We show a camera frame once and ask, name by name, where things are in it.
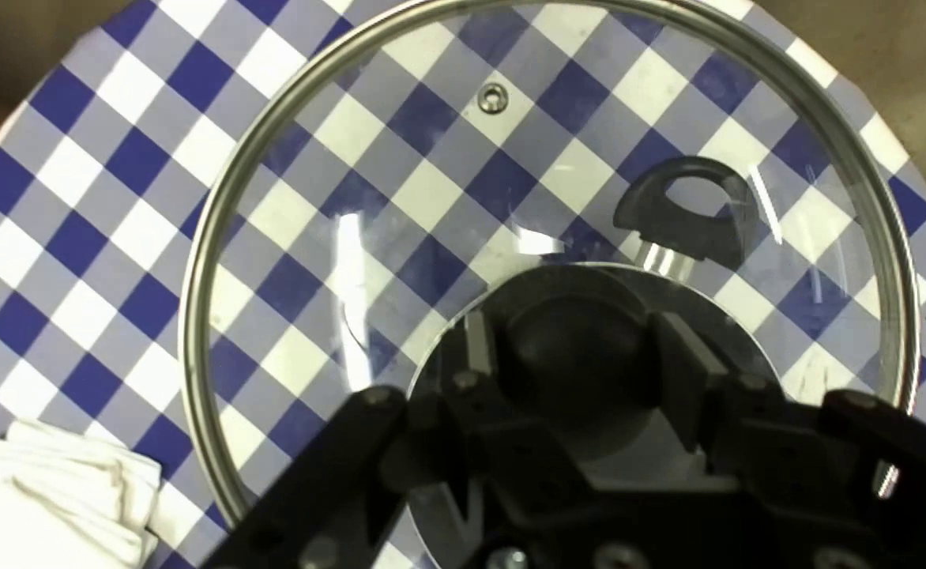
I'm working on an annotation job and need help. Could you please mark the glass pot lid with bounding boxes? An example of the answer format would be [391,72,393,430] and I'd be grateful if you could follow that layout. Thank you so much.
[178,0,926,536]

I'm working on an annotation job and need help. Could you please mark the white folded napkins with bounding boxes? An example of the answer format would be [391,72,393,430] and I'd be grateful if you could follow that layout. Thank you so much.
[0,417,168,569]

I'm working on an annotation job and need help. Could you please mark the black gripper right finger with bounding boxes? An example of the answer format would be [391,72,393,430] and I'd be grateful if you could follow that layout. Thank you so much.
[641,306,926,569]

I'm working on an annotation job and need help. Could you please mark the blue white checkered tablecloth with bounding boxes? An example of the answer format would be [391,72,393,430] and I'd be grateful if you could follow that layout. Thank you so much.
[0,0,926,569]

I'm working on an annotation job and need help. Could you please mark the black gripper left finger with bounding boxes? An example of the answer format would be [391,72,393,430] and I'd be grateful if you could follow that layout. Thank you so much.
[205,304,517,569]

